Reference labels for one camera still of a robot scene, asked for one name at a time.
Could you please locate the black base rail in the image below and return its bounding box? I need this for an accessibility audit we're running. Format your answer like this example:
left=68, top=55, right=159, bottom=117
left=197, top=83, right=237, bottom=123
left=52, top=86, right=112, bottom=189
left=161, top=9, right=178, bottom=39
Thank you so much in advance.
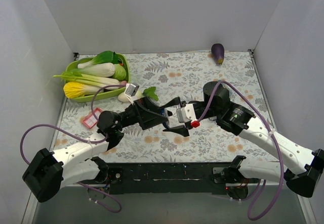
left=32, top=162, right=304, bottom=196

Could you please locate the blue round pill container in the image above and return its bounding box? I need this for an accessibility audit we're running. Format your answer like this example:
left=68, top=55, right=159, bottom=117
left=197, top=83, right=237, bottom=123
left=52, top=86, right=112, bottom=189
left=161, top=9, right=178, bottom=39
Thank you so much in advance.
left=161, top=108, right=173, bottom=129

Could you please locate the white toy bok choy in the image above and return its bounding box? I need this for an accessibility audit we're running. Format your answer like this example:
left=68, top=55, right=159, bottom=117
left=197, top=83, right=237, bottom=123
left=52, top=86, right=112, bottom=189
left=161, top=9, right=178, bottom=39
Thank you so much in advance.
left=70, top=51, right=118, bottom=77

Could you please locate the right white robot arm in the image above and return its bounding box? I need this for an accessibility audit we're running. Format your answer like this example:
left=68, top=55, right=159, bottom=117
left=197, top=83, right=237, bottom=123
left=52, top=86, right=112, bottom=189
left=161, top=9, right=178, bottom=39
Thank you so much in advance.
left=158, top=81, right=323, bottom=198

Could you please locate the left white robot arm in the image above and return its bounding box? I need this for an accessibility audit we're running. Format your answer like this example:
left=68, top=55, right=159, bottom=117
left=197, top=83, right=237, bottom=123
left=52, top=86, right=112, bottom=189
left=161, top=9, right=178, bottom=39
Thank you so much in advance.
left=22, top=97, right=172, bottom=203

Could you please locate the pink rectangular pill box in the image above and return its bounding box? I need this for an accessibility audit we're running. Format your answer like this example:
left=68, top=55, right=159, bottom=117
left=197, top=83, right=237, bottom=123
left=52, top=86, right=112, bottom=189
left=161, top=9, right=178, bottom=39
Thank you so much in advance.
left=82, top=108, right=103, bottom=129

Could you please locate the purple toy eggplant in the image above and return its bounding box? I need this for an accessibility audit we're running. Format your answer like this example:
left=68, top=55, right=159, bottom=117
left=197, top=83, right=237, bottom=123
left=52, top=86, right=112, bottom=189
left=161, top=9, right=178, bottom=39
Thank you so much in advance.
left=211, top=43, right=225, bottom=65

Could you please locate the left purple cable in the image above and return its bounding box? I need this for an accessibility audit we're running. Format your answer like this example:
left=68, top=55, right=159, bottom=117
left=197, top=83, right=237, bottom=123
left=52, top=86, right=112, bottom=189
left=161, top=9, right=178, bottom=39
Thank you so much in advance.
left=19, top=84, right=127, bottom=214

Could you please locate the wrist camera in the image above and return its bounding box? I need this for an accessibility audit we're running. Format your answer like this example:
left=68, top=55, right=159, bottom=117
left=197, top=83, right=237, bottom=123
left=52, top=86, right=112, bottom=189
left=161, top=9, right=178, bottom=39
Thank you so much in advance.
left=176, top=104, right=200, bottom=129
left=124, top=83, right=141, bottom=104

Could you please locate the floral table mat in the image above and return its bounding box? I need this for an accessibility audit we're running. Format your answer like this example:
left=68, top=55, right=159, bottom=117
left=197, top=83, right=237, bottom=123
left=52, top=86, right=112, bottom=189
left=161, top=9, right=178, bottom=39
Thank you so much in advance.
left=49, top=51, right=285, bottom=164

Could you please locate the white toy radish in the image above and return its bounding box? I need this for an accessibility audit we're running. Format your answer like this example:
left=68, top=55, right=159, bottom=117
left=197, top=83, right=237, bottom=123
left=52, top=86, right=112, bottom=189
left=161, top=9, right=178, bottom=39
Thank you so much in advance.
left=118, top=86, right=159, bottom=102

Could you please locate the yellow toy napa cabbage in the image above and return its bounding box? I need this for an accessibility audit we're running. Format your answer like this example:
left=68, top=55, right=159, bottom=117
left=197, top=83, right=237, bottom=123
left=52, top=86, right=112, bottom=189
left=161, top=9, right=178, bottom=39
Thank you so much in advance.
left=63, top=81, right=104, bottom=99

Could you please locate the green vegetable basket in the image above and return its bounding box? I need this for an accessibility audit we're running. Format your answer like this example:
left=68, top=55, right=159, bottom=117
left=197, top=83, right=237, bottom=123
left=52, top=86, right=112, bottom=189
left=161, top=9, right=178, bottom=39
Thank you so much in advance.
left=60, top=51, right=130, bottom=103

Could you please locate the green toy cabbage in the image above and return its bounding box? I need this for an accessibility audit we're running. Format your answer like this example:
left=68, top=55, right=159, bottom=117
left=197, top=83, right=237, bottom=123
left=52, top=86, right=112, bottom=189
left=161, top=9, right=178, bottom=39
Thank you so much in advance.
left=111, top=64, right=127, bottom=81

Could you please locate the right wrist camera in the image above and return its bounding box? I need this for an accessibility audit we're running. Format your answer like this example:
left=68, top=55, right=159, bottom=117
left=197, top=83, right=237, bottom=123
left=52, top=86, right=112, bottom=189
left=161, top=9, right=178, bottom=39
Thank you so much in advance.
left=176, top=104, right=200, bottom=129

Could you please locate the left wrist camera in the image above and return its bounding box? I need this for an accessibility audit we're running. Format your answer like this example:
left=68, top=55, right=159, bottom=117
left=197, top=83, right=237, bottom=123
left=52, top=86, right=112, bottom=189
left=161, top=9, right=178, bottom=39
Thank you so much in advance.
left=124, top=83, right=141, bottom=104

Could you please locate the green toy celery stalk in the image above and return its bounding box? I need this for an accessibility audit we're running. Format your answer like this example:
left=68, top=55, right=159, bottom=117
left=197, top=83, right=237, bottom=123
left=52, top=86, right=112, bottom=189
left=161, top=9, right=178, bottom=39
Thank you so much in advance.
left=53, top=71, right=122, bottom=90

